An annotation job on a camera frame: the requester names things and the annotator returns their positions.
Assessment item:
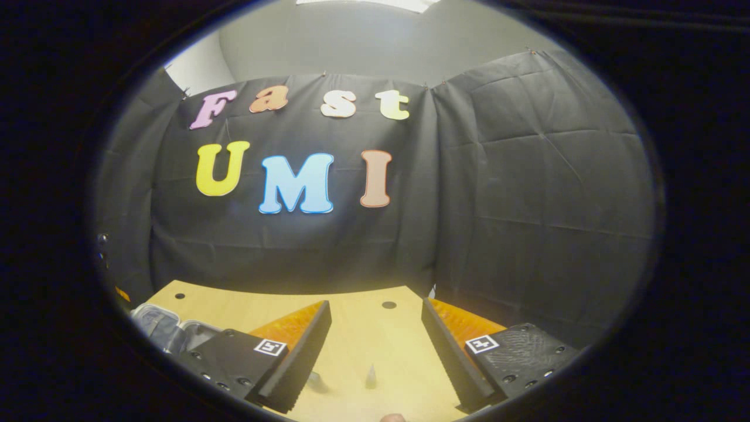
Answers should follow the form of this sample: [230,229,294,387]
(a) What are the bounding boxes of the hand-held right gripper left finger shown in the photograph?
[176,300,332,414]

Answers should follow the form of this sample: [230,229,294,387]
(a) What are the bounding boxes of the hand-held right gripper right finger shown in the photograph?
[421,297,581,413]

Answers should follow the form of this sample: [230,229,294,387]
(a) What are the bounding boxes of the white suitcase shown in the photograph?
[129,303,226,356]

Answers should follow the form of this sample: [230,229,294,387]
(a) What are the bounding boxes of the black backdrop cloth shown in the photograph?
[94,50,658,349]

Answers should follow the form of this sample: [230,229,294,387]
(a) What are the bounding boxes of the ceiling light panel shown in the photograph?
[295,0,441,14]

